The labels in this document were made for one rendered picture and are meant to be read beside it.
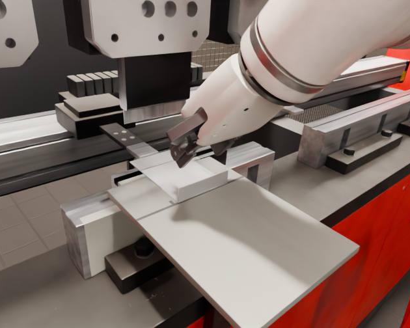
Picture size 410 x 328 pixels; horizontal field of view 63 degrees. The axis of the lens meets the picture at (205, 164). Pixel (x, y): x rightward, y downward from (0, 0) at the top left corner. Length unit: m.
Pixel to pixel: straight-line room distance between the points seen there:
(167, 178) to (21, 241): 1.62
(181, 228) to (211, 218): 0.04
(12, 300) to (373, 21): 0.50
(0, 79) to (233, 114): 0.69
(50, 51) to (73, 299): 0.62
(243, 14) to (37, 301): 0.46
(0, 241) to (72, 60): 1.34
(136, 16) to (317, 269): 0.32
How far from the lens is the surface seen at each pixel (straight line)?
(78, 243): 0.48
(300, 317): 0.89
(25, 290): 0.53
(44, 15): 0.92
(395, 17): 0.26
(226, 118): 0.31
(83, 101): 0.70
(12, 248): 2.02
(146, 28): 0.39
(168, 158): 0.53
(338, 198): 0.74
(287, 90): 0.28
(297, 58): 0.27
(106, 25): 0.37
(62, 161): 0.71
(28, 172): 0.70
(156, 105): 0.47
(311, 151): 0.83
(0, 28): 0.34
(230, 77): 0.30
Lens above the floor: 1.25
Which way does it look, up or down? 28 degrees down
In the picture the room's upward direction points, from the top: 4 degrees clockwise
